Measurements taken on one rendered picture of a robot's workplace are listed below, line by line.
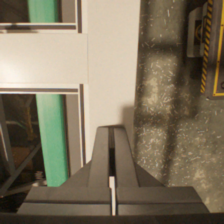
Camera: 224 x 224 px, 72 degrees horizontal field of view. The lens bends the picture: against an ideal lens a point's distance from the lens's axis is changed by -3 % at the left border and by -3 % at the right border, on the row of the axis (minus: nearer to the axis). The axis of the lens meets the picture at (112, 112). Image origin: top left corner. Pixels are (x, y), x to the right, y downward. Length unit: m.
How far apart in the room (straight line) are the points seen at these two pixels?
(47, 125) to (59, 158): 0.06
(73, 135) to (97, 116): 0.11
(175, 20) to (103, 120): 1.08
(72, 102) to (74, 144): 0.07
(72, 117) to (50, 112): 0.03
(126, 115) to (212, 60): 0.78
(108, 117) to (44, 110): 0.11
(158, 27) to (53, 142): 1.01
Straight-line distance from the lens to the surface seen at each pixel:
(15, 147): 1.04
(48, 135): 0.25
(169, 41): 1.16
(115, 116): 0.15
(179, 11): 1.21
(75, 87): 0.20
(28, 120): 0.99
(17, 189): 1.13
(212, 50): 0.90
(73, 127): 0.25
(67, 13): 0.24
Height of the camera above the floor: 1.08
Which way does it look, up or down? 73 degrees down
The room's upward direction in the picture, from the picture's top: 176 degrees clockwise
